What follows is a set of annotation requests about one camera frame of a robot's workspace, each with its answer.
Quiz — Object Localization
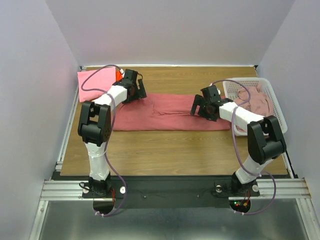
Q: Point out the dusty red t shirt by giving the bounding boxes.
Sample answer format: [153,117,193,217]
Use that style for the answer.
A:
[113,93,231,132]

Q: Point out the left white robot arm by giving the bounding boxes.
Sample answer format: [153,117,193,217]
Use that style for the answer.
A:
[77,66,147,198]

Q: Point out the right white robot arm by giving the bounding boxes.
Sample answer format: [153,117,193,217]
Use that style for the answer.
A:
[190,84,287,195]

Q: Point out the folded orange t shirt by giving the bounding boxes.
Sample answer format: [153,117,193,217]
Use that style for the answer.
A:
[116,71,124,82]

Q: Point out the white plastic laundry basket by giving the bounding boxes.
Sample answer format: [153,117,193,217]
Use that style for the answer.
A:
[222,77,288,133]

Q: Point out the folded light pink t shirt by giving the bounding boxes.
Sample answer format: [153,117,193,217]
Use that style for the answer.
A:
[77,66,117,103]

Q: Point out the pale pink clothes in basket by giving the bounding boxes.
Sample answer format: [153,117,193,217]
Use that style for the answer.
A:
[234,84,274,117]

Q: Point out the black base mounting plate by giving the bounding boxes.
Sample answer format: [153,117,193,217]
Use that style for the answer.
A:
[82,175,260,209]

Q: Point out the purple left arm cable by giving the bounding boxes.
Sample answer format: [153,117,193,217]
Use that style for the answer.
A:
[79,64,128,218]

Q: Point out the aluminium frame rail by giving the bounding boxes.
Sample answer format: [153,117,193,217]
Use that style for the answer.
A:
[28,72,312,240]

